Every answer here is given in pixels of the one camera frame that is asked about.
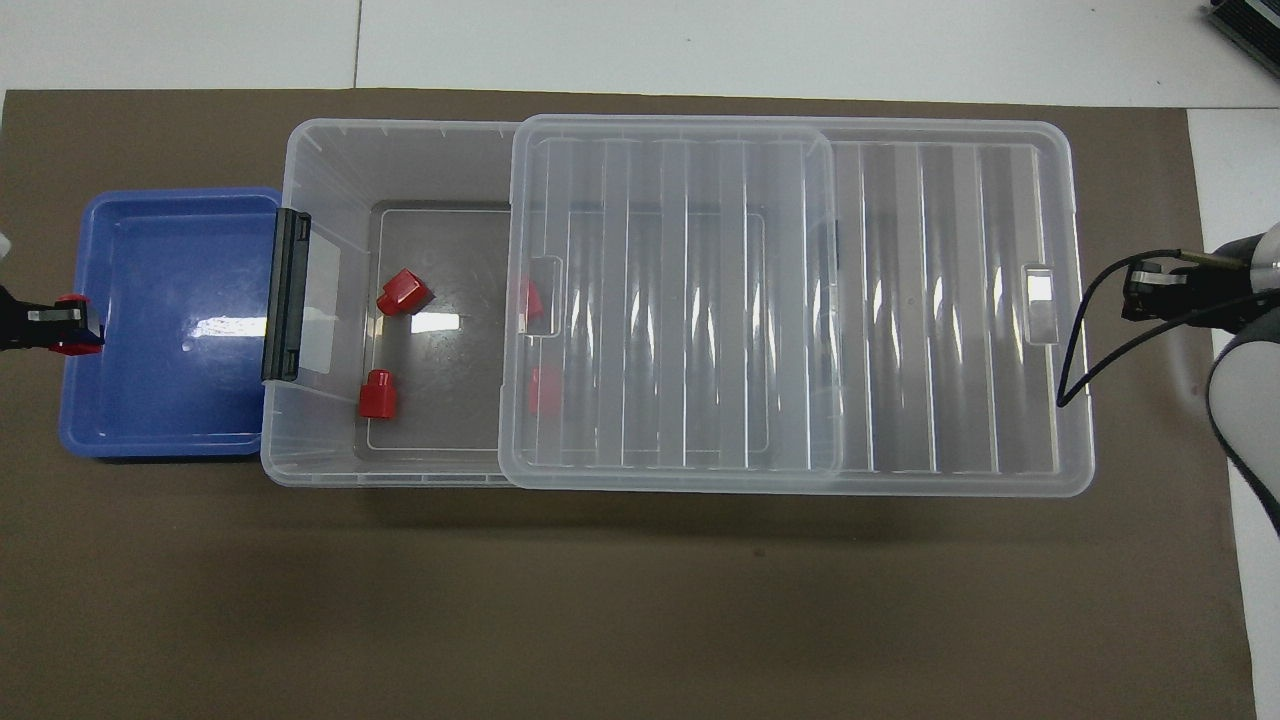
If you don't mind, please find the blue plastic tray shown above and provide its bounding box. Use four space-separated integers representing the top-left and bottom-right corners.
58 187 284 461

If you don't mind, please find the brown table mat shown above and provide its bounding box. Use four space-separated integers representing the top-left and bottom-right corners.
0 88 1259 720

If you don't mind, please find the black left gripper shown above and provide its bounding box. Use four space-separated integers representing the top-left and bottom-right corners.
0 285 102 353

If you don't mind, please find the black ribbed device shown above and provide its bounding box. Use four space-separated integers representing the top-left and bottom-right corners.
1205 0 1280 53

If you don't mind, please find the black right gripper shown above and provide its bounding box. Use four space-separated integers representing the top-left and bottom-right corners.
1121 256 1263 329

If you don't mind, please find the clear plastic storage box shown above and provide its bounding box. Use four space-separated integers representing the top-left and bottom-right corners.
260 118 843 489

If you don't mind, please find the black box latch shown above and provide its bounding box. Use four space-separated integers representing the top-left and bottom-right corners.
261 207 313 384

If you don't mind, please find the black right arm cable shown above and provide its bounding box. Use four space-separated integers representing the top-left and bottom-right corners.
1057 249 1251 407

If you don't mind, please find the clear ribbed plastic lid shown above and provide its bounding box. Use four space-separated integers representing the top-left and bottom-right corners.
498 115 1096 498

